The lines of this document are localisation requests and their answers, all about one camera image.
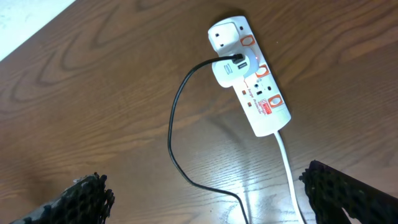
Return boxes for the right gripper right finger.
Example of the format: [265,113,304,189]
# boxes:
[299,161,397,224]

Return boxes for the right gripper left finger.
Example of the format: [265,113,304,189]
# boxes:
[10,172,115,224]

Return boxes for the black charger cable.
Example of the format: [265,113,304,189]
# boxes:
[167,53,249,224]

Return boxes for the black usb charger plug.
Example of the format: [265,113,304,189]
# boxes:
[232,54,244,64]

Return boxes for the white plug adapter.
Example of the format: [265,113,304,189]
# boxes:
[208,22,239,54]

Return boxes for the white power strip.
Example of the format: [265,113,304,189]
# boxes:
[207,15,292,138]

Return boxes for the white power strip cord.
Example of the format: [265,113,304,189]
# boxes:
[273,130,307,224]

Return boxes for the white usb wall adapter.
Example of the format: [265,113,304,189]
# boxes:
[212,53,259,88]

